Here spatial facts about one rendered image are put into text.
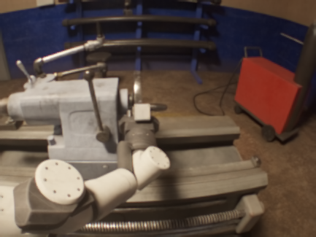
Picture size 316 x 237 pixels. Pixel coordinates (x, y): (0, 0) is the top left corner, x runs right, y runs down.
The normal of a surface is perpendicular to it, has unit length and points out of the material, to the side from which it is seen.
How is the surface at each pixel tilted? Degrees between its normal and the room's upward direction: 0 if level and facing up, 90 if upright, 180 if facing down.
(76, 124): 75
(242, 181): 36
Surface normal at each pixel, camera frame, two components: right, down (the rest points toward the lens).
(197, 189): 0.11, -0.33
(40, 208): 0.58, -0.73
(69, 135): 0.12, 0.25
